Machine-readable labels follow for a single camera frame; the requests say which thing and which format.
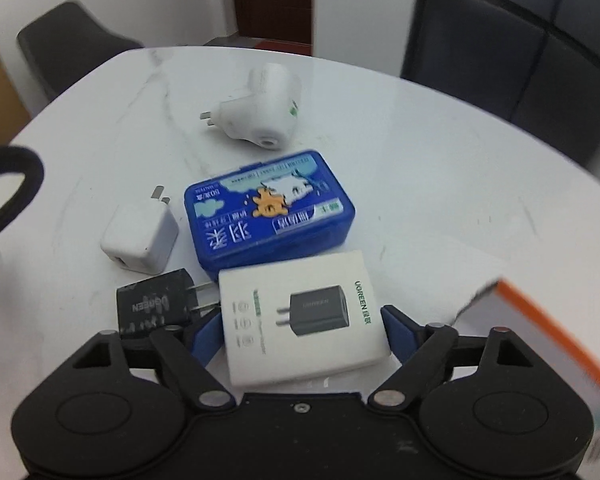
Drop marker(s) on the dark brown door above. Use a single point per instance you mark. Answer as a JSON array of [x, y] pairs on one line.
[[270, 0]]

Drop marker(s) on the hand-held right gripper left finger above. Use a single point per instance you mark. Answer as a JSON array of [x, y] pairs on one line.
[[207, 332]]

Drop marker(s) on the tan board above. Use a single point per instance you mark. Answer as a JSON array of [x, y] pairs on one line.
[[0, 90]]

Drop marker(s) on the white green-dot plug-in repeller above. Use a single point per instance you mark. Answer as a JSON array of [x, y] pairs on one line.
[[250, 110]]

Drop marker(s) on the dark grey chair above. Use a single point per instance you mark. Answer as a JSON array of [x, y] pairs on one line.
[[65, 45]]

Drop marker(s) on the white wall charger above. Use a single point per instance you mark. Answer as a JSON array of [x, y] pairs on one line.
[[140, 235]]

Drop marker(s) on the white charger package box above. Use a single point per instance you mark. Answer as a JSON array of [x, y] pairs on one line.
[[305, 355]]

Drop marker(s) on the orange-rimmed white box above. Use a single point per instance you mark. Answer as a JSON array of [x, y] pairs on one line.
[[530, 340]]

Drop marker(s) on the blue plastic case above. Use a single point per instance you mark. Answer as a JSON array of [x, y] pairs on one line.
[[260, 220]]

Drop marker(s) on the black wall charger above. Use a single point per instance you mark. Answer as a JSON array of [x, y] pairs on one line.
[[150, 302]]

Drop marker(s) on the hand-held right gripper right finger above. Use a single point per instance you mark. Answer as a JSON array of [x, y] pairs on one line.
[[400, 335]]

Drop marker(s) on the dark grey refrigerator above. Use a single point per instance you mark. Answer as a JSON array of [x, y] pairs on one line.
[[505, 35]]

